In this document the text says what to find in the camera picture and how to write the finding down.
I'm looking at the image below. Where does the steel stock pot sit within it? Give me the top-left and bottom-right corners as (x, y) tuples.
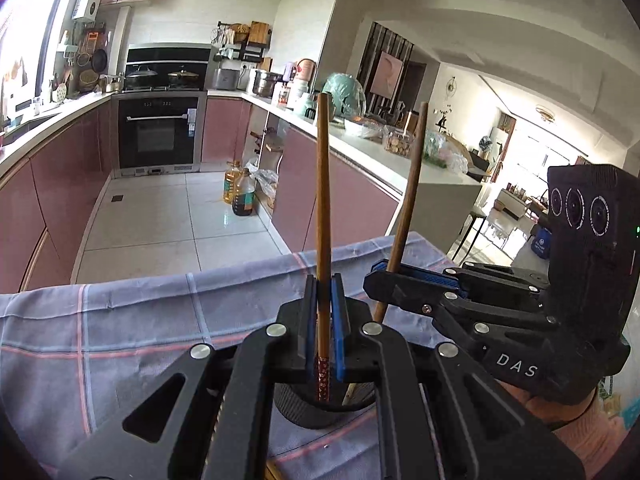
(250, 70), (282, 98)

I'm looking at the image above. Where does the black wok with lid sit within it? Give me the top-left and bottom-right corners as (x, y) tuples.
(125, 66), (157, 90)

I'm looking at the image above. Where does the black built-in oven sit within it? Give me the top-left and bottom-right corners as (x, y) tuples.
(115, 90), (206, 178)

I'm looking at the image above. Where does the silver toaster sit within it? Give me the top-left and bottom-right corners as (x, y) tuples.
(212, 68), (240, 91)

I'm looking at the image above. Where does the pink kettle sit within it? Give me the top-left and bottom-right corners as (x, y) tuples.
(294, 58), (316, 91)

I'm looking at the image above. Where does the plastic bag on counter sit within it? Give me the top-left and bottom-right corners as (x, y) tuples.
(423, 130), (472, 174)

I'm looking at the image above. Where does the bamboo chopstick three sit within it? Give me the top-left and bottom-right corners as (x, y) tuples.
(265, 460), (285, 480)

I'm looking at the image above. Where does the cooking oil bottle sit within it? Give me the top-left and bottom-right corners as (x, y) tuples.
(222, 160), (243, 205)

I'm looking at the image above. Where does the black mesh pen holder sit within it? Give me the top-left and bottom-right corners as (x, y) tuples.
(271, 294), (379, 430)

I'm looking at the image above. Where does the black bar stool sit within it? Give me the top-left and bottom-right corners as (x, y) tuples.
(454, 206), (487, 260)

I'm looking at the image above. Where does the dark soy sauce bottle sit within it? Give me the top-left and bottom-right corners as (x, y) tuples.
(231, 168), (255, 217)

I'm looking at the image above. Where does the black wall spice rack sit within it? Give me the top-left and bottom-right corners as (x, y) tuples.
(210, 21), (272, 64)

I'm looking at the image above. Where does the bamboo chopstick two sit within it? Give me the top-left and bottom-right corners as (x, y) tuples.
(332, 102), (428, 414)

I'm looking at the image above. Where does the bamboo chopstick one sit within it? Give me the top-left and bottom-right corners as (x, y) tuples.
(316, 93), (331, 402)

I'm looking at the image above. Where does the black pot with lid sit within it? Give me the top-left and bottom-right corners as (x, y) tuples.
(167, 67), (200, 88)

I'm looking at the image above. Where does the white bowl on counter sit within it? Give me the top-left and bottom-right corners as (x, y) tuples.
(344, 118), (383, 139)

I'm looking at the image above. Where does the pink sleeve right forearm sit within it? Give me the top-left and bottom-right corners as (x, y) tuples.
(553, 400), (629, 479)

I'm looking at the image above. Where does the plaid grey tablecloth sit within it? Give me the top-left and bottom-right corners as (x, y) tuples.
(1, 236), (393, 479)

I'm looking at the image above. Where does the person right hand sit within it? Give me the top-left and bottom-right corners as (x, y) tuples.
(500, 382), (597, 426)

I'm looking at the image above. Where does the clear snack container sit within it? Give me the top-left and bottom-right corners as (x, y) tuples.
(382, 126), (414, 158)

